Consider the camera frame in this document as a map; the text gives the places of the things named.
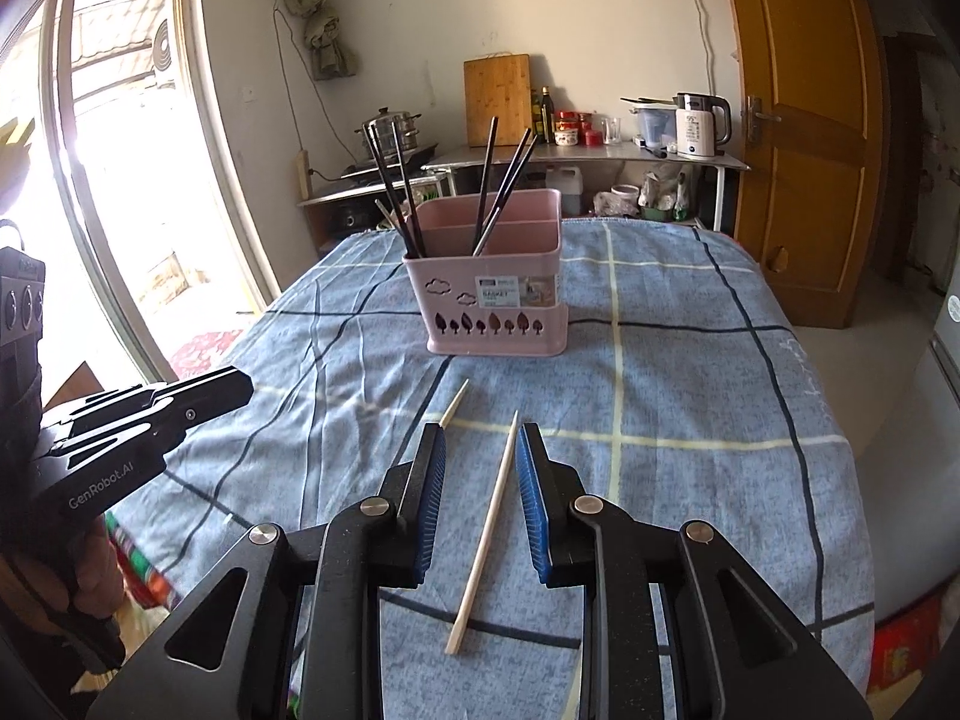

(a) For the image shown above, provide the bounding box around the bamboo cutting board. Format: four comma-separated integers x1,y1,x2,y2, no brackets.
463,54,532,147

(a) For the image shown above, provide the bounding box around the red cardboard box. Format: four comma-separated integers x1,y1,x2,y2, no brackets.
866,600,946,698

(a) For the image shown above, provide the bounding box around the bundle of food bags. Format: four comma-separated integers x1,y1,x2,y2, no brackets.
637,169,692,222

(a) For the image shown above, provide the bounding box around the red patterned mat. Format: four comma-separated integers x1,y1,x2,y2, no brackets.
166,328,248,383

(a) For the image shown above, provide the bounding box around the white glass door frame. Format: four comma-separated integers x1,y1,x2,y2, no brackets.
45,0,286,391

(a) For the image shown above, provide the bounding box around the white plastic jug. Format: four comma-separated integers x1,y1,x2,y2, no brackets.
555,167,584,215

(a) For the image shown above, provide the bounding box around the outdoor air conditioner unit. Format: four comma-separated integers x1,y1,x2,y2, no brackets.
146,19,181,87

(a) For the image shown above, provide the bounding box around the black induction cooker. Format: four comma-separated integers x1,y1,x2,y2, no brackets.
341,141,443,181

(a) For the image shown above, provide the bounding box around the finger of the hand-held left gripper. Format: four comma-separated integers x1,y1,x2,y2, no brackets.
55,382,254,482
47,366,254,437

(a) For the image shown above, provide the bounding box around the water filter pitcher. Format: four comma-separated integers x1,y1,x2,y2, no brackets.
634,106,680,151

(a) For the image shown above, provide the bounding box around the colourful patterned cloth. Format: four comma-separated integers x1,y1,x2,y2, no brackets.
105,514,185,608

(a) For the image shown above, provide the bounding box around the thin dark wall cable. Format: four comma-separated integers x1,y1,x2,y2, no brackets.
274,11,308,155

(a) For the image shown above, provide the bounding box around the wooden door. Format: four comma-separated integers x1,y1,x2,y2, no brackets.
712,0,886,329

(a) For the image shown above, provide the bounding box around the wooden chopstick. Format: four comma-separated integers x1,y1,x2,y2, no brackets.
445,409,521,657
439,379,472,428

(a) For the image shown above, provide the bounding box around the person's left hand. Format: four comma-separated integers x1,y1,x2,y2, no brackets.
66,517,127,621

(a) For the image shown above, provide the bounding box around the steel steamer pot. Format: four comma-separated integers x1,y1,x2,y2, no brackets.
358,109,422,158

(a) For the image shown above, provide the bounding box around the white electric kettle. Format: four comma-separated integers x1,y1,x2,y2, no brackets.
673,92,733,160

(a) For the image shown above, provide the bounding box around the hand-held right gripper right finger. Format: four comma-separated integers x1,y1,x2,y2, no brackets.
516,422,875,720

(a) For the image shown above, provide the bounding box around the metal shelf table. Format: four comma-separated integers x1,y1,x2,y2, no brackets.
420,141,751,233

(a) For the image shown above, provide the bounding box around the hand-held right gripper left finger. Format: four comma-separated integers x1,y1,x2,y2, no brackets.
86,424,449,720

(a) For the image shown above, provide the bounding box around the blue plaid cloth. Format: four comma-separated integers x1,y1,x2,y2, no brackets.
105,217,877,720

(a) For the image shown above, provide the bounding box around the metal door handle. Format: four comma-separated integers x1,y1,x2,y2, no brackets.
745,95,782,140

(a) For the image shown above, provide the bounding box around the pink utensil basket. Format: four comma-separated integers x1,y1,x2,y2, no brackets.
401,189,567,356

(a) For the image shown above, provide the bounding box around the grey hanging cloth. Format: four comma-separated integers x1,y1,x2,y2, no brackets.
304,7,357,80

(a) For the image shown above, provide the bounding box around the white wall cable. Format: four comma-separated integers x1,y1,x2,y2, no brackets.
679,0,743,61

